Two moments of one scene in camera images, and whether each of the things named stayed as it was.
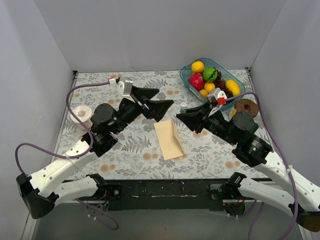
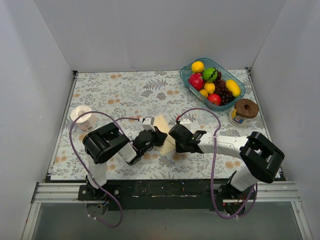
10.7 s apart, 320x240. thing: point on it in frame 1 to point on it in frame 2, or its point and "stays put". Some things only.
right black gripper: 207,119 to 176,132
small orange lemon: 204,92 stays put
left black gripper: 139,103 to 155,137
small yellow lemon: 209,87 stays put
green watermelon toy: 210,74 stays put
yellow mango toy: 232,86 stays put
